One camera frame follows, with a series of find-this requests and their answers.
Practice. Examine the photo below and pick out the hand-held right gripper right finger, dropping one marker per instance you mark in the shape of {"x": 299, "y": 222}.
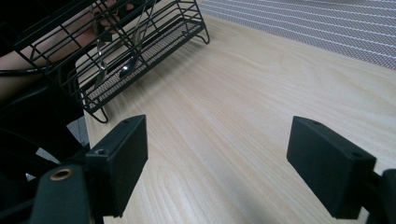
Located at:
{"x": 330, "y": 168}

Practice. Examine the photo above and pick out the grey striped placemat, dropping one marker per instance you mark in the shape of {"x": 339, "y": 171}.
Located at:
{"x": 311, "y": 25}

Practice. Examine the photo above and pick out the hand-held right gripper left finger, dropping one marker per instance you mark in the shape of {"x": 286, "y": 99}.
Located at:
{"x": 120, "y": 161}

